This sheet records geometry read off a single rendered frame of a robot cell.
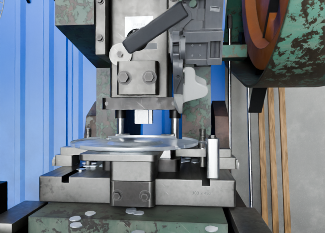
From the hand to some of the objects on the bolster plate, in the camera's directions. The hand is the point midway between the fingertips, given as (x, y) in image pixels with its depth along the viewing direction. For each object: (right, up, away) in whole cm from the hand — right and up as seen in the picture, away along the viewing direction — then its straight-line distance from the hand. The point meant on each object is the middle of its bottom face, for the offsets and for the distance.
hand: (176, 106), depth 52 cm
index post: (+9, -16, +12) cm, 22 cm away
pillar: (+1, -13, +32) cm, 34 cm away
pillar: (-15, -13, +33) cm, 39 cm away
